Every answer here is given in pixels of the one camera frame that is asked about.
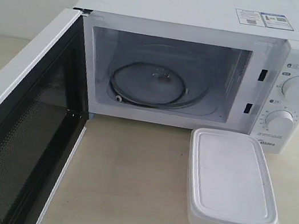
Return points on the white lidded plastic container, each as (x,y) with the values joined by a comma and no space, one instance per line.
(228,180)

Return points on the white microwave door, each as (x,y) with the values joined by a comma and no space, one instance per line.
(43,115)

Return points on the white microwave oven body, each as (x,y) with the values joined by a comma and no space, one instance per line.
(246,65)

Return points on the glass turntable plate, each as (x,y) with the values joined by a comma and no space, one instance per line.
(158,76)

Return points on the lower white timer knob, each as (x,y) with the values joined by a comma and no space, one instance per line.
(279,121)

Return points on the blue white label sticker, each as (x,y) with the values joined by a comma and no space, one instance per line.
(263,19)

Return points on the upper white power knob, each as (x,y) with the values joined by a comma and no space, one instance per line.
(290,89)

